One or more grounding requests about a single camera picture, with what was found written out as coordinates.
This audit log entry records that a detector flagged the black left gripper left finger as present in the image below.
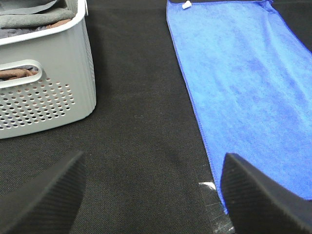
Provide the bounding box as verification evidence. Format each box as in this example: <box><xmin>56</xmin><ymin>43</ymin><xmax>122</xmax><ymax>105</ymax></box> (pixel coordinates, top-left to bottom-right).
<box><xmin>0</xmin><ymin>152</ymin><xmax>86</xmax><ymax>234</ymax></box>

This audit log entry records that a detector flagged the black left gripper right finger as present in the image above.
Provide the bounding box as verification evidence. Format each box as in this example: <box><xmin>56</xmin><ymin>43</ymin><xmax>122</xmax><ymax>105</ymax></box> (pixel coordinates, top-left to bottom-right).
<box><xmin>221</xmin><ymin>153</ymin><xmax>312</xmax><ymax>234</ymax></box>

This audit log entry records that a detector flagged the blue microfibre towel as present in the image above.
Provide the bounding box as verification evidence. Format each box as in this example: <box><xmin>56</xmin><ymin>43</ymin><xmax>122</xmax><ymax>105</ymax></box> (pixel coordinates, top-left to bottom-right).
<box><xmin>166</xmin><ymin>0</ymin><xmax>312</xmax><ymax>200</ymax></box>

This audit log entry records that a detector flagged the grey folded towel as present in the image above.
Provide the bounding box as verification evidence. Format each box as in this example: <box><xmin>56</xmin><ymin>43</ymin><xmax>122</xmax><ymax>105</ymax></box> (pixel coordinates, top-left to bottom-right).
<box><xmin>0</xmin><ymin>0</ymin><xmax>76</xmax><ymax>29</ymax></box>

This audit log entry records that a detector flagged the white towel label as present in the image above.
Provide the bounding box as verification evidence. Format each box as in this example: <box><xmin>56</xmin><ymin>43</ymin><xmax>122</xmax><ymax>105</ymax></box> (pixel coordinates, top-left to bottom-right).
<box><xmin>182</xmin><ymin>0</ymin><xmax>192</xmax><ymax>10</ymax></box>

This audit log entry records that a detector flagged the clear tape strip left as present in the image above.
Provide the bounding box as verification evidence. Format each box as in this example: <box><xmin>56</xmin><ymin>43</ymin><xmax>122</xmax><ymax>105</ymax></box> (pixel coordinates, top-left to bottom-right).
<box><xmin>198</xmin><ymin>182</ymin><xmax>235</xmax><ymax>234</ymax></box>

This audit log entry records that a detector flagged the black table cloth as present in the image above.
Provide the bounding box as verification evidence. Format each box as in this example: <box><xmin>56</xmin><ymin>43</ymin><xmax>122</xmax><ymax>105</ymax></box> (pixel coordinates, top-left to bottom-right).
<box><xmin>0</xmin><ymin>0</ymin><xmax>312</xmax><ymax>234</ymax></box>

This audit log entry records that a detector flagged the grey perforated metal basket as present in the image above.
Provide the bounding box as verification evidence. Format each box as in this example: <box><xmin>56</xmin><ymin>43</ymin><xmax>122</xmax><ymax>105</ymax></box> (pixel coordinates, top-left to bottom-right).
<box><xmin>0</xmin><ymin>0</ymin><xmax>97</xmax><ymax>139</ymax></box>

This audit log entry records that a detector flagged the purple grey folded cloth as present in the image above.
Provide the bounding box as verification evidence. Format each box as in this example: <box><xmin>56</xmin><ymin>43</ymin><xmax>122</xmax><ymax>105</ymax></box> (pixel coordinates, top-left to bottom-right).
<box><xmin>0</xmin><ymin>26</ymin><xmax>47</xmax><ymax>39</ymax></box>

